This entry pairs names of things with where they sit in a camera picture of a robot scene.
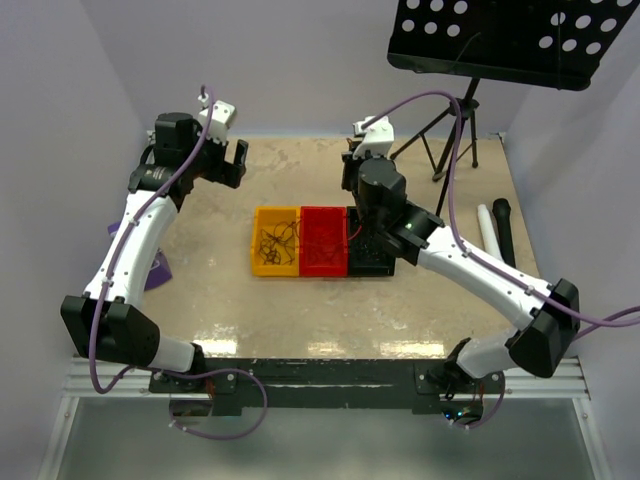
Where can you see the black plastic bin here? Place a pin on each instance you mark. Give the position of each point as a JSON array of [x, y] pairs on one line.
[[366, 258]]

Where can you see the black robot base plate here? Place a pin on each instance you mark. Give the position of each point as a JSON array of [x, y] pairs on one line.
[[405, 384]]

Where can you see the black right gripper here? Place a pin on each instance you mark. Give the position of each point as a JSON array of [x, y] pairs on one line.
[[351, 163]]

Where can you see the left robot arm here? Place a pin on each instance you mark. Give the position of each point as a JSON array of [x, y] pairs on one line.
[[105, 322]]

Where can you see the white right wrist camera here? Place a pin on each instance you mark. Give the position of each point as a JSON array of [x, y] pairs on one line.
[[375, 140]]

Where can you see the yellow plastic bin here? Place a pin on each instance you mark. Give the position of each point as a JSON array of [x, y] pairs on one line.
[[275, 243]]

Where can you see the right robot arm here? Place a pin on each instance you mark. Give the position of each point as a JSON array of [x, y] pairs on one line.
[[541, 314]]

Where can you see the black music stand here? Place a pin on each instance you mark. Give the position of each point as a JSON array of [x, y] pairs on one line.
[[560, 45]]

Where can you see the red plastic bin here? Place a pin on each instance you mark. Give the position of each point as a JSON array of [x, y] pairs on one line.
[[323, 250]]

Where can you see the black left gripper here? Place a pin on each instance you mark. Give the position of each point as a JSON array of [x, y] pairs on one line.
[[227, 172]]

